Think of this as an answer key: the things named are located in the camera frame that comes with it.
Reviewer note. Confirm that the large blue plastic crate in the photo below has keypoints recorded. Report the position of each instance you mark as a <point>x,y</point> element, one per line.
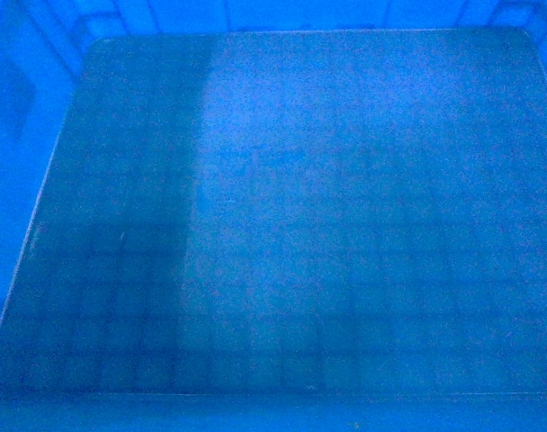
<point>273,215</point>

